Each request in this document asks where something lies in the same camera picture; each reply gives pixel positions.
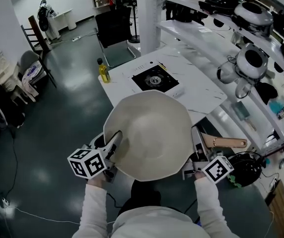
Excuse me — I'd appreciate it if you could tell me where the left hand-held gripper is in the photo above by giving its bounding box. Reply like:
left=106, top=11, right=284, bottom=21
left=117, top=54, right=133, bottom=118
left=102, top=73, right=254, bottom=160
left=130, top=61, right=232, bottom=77
left=67, top=130, right=124, bottom=183

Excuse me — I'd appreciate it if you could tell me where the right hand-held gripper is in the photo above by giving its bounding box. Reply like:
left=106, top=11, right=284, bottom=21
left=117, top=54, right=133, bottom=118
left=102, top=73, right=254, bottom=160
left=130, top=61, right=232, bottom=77
left=181, top=126, right=235, bottom=183

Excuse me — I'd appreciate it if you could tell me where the cream pan with wooden handle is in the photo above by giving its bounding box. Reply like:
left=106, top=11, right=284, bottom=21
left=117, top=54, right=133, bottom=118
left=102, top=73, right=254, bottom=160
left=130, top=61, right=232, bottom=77
left=103, top=89, right=248, bottom=182

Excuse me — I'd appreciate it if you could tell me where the white portable stove black top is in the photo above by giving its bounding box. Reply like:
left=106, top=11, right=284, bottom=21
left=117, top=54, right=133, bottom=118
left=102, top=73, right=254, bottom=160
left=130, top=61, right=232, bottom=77
left=121, top=60, right=185, bottom=99

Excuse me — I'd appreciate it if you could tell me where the person's left forearm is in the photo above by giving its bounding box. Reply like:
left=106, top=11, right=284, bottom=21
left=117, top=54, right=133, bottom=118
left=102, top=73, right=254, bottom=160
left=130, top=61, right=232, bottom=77
left=71, top=175, right=108, bottom=238

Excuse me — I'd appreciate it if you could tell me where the person's right forearm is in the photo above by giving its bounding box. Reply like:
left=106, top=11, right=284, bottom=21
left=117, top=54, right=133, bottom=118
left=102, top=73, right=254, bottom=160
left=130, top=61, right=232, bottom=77
left=193, top=171, right=235, bottom=238

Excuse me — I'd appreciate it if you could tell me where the green toy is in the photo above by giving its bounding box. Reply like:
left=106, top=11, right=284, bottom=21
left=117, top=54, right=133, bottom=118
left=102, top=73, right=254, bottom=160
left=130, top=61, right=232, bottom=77
left=227, top=174, right=242, bottom=188

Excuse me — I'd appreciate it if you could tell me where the black mesh helmet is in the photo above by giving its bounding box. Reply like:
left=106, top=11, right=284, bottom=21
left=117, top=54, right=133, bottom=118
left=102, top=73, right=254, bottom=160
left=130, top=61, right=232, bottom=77
left=227, top=152, right=264, bottom=188

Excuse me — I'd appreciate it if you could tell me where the yellow oil bottle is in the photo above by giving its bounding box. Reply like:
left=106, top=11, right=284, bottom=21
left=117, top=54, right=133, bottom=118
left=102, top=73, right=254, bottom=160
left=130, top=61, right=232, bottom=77
left=96, top=58, right=111, bottom=84

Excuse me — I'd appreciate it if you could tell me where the small white round earcup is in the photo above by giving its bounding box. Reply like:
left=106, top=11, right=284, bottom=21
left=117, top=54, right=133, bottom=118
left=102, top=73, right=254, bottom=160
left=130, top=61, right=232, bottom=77
left=216, top=60, right=240, bottom=84

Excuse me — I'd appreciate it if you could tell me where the black cap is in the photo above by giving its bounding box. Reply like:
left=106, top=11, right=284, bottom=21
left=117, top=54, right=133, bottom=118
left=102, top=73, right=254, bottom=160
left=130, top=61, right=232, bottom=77
left=255, top=82, right=279, bottom=106

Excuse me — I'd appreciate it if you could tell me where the blue packet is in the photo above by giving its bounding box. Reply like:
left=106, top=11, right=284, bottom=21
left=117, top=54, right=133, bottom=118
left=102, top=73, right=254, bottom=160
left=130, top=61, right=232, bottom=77
left=268, top=98, right=284, bottom=120

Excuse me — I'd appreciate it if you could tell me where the person's white shirt torso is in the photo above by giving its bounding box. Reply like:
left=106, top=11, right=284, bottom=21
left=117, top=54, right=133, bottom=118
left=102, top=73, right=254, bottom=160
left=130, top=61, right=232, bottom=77
left=111, top=205, right=232, bottom=238

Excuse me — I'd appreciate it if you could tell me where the patterned cloth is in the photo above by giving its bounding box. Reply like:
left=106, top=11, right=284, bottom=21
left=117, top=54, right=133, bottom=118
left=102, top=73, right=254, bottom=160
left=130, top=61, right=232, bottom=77
left=22, top=62, right=44, bottom=97

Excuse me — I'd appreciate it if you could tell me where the white metal shelf unit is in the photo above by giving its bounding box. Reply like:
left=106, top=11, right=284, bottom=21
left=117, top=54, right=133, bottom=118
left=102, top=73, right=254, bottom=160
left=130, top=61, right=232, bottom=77
left=155, top=0, right=284, bottom=156

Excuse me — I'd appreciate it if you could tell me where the wooden cabinet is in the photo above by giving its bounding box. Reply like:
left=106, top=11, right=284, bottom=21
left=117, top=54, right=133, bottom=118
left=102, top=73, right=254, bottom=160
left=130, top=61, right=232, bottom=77
left=268, top=179, right=284, bottom=238

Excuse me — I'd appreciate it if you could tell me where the black pole stand round base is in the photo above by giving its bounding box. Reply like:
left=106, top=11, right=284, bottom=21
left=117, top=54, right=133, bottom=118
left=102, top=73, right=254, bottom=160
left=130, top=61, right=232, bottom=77
left=128, top=0, right=141, bottom=44

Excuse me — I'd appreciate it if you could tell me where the grey padded chair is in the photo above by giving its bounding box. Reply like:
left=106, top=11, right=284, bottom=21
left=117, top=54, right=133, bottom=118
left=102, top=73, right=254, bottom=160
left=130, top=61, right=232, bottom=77
left=19, top=50, right=58, bottom=89

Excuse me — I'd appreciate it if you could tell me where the black office chair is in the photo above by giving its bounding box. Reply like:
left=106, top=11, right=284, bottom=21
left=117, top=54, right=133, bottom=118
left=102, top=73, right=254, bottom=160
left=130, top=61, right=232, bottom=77
left=94, top=7, right=137, bottom=68

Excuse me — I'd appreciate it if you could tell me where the black bag on shelf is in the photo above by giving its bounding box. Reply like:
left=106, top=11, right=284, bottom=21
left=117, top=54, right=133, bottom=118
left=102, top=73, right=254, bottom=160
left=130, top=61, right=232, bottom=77
left=175, top=2, right=209, bottom=26

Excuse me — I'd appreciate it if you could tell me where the white pillar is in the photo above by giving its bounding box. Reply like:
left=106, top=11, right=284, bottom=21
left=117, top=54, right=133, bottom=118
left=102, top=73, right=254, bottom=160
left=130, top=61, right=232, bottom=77
left=136, top=0, right=163, bottom=56

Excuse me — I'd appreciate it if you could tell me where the dark wooden chair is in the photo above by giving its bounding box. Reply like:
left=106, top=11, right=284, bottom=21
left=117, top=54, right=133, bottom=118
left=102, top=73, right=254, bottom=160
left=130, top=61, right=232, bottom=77
left=20, top=15, right=53, bottom=55

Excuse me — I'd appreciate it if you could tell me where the white round table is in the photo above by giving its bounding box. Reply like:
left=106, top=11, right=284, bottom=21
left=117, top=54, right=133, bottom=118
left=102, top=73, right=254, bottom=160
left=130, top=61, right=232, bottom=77
left=53, top=8, right=77, bottom=31

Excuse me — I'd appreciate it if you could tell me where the large white black headset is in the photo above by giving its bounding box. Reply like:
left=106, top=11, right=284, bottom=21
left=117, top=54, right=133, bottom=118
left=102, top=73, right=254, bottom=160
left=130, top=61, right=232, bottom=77
left=232, top=1, right=274, bottom=37

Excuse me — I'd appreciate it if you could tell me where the teal brush with wooden handle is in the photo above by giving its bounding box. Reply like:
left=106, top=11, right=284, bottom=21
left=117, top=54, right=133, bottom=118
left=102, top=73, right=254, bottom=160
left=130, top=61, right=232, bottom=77
left=232, top=101, right=257, bottom=131

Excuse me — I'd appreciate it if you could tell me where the black floor cable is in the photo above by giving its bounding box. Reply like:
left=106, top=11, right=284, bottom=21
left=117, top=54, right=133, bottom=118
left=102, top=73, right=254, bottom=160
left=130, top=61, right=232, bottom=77
left=6, top=129, right=19, bottom=201

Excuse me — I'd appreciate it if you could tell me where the white floor cable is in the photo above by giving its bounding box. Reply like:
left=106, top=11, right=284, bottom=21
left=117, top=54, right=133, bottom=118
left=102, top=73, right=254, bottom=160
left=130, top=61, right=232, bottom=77
left=7, top=204, right=116, bottom=226

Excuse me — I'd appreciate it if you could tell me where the white black headset with straps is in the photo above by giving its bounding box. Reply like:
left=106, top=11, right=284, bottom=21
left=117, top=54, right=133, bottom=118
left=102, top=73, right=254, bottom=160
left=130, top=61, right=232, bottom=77
left=234, top=43, right=270, bottom=99

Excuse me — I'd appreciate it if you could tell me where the black helmet with chin strap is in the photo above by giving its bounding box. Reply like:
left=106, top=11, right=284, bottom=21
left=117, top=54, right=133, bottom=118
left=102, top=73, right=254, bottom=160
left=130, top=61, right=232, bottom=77
left=198, top=0, right=244, bottom=16

